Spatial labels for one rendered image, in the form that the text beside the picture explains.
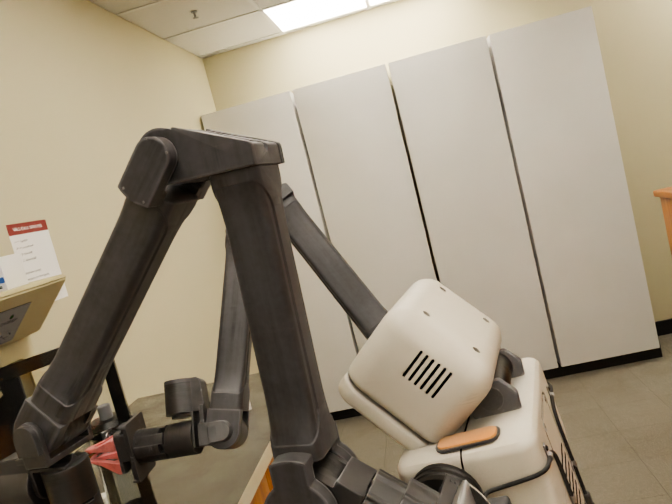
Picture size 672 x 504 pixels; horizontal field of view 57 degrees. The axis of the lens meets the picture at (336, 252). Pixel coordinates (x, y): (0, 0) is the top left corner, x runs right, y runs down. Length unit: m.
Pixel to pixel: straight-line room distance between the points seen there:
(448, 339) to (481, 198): 3.24
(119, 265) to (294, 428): 0.26
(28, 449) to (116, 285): 0.23
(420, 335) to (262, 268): 0.21
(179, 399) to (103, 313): 0.40
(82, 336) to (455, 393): 0.43
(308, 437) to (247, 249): 0.20
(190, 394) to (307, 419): 0.48
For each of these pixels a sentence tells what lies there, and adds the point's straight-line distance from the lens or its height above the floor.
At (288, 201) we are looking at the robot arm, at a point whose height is 1.54.
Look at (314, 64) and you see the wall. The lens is 4.48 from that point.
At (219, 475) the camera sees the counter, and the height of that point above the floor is 0.94.
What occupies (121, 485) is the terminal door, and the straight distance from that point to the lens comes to 1.28.
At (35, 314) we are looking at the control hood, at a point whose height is 1.45.
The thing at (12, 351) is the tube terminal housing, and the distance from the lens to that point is 1.36.
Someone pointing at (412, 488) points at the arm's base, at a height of 1.23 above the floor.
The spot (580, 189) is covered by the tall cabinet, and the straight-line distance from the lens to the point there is 4.06.
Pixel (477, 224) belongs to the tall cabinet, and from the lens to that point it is 3.96.
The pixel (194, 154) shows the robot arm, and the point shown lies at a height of 1.61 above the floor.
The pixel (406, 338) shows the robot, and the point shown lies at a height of 1.36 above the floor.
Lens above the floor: 1.55
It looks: 6 degrees down
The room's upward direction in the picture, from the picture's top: 14 degrees counter-clockwise
